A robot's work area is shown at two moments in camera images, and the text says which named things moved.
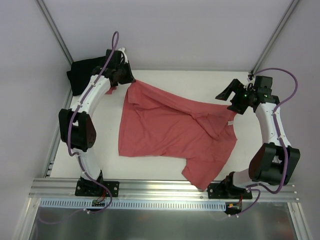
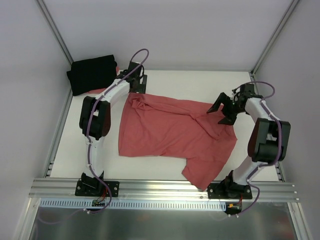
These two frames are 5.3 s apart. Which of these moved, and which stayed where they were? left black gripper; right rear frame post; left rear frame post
Moved: left black gripper
Stayed: left rear frame post; right rear frame post
